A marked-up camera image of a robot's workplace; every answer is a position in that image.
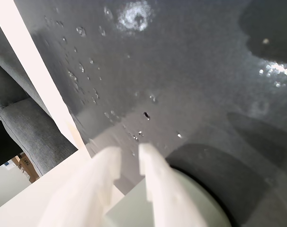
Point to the dark grey table mat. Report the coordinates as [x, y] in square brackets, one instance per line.
[181, 71]

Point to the brown cardboard box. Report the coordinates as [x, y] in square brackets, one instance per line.
[25, 163]

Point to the pale green steel-lined mug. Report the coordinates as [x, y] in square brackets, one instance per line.
[205, 203]

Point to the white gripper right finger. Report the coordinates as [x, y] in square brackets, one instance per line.
[167, 194]

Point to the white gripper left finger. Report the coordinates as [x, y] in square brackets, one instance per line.
[86, 189]

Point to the grey fabric sofa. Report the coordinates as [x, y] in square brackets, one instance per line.
[27, 123]

